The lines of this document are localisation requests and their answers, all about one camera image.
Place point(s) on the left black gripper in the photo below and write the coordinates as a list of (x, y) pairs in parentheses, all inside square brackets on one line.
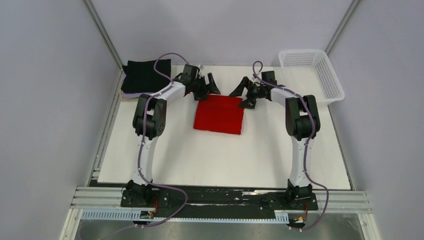
[(208, 89)]

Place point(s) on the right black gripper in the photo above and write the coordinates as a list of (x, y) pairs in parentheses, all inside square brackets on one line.
[(248, 103)]

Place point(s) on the red t shirt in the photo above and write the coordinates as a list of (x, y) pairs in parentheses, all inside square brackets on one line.
[(219, 114)]

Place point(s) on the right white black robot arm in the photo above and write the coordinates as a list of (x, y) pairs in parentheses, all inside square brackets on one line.
[(302, 123)]

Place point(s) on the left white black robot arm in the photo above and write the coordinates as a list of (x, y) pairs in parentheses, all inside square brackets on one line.
[(149, 124)]

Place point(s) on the white plastic basket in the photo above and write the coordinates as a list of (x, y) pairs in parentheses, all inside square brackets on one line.
[(310, 72)]

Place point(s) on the folded black t shirt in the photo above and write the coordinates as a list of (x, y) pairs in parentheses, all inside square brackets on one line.
[(146, 76)]

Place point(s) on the folded lavender t shirt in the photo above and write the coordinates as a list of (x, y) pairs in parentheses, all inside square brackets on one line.
[(129, 96)]

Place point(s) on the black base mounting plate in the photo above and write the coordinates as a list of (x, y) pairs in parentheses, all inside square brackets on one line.
[(220, 202)]

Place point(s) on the aluminium frame rail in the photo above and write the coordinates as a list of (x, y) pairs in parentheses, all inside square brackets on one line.
[(340, 201)]

